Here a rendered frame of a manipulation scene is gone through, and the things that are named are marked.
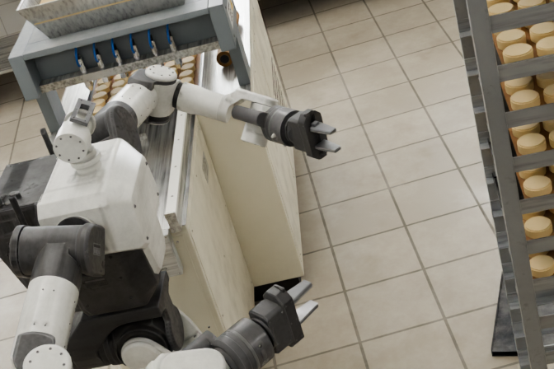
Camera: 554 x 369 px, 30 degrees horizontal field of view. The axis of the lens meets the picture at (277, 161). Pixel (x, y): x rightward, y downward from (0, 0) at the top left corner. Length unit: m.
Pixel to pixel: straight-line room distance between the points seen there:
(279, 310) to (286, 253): 1.94
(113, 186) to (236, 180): 1.59
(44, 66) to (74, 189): 1.52
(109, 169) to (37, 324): 0.41
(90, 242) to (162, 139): 1.47
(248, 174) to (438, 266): 0.80
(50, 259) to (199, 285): 1.14
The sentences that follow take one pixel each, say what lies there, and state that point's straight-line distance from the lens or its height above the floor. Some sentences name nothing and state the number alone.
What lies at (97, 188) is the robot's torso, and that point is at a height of 1.38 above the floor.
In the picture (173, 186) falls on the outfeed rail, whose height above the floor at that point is 0.90.
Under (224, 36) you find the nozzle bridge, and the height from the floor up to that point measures 1.07.
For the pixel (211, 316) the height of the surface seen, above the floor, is 0.51.
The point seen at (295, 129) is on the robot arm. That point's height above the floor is 1.20.
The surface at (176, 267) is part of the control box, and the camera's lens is 2.90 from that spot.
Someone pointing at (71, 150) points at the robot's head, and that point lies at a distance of 2.02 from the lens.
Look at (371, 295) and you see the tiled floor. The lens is 3.78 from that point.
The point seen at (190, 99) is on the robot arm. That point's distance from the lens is 2.52.
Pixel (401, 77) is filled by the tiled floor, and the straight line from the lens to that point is 5.20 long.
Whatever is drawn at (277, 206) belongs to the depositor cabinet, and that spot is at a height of 0.40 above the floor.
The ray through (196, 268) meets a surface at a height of 0.69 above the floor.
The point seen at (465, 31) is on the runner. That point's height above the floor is 1.40.
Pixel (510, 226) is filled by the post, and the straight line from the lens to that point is 1.87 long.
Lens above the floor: 2.30
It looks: 29 degrees down
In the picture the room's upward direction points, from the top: 17 degrees counter-clockwise
